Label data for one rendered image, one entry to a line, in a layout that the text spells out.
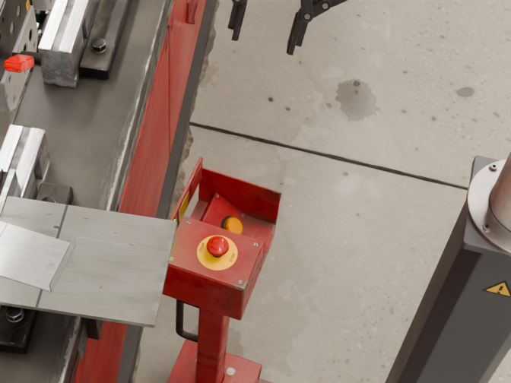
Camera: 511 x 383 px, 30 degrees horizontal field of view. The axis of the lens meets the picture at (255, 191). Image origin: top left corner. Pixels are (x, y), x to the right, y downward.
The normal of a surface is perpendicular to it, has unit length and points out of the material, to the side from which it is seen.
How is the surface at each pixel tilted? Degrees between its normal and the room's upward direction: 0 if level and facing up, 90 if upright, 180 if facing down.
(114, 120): 0
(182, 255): 0
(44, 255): 0
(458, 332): 90
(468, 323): 90
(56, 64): 90
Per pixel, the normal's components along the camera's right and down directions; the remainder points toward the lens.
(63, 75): -0.13, 0.81
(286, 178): 0.07, -0.57
